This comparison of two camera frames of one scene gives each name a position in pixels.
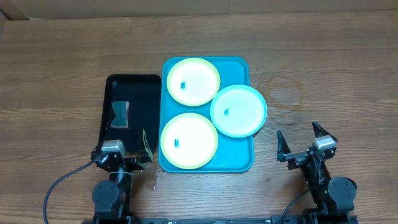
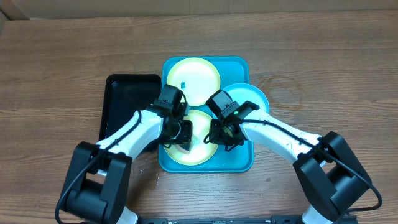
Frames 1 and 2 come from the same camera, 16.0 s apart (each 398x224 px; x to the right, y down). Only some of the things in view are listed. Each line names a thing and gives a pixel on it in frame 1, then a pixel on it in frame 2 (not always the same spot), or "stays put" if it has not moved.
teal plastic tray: x=208 y=113 stays put
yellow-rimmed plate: x=193 y=81 stays put
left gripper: x=138 y=163 -> x=186 y=137
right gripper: x=297 y=158 -> x=218 y=139
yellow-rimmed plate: x=189 y=140 stays put
